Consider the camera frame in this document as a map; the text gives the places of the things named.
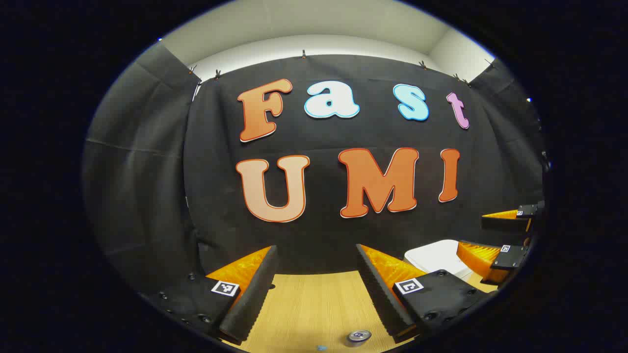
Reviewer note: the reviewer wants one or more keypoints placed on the white desktop garbage bin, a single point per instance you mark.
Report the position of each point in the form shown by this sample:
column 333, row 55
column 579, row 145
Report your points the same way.
column 434, row 257

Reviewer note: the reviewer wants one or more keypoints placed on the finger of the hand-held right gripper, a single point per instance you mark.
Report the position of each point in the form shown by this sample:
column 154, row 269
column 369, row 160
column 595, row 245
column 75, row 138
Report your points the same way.
column 478, row 260
column 505, row 224

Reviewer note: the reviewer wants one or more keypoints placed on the wooden desktop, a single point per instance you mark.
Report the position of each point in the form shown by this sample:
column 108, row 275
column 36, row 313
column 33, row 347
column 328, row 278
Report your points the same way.
column 314, row 309

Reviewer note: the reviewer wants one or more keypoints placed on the silver pop can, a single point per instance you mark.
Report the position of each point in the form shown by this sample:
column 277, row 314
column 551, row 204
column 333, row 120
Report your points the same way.
column 359, row 336

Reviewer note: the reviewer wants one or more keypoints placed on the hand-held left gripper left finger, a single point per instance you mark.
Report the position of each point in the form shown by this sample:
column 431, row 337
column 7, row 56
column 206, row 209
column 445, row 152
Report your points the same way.
column 255, row 299

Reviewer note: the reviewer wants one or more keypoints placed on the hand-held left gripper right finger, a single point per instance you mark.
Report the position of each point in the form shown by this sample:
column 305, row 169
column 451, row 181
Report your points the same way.
column 380, row 294

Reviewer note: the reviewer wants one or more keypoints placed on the black backdrop cloth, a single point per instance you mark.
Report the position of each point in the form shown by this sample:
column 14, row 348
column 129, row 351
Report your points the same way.
column 319, row 230

